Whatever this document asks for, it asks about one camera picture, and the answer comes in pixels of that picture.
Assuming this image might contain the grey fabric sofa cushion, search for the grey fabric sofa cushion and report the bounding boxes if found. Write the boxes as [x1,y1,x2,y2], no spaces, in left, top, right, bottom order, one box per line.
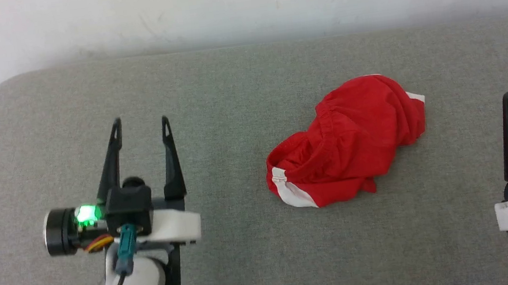
[0,6,508,285]

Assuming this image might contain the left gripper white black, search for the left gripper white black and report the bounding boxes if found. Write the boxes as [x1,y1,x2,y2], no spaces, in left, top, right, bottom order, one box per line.
[30,108,204,263]

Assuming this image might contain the red white basketball shorts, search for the red white basketball shorts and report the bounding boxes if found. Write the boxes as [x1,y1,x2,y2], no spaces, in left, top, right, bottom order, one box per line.
[254,68,438,215]

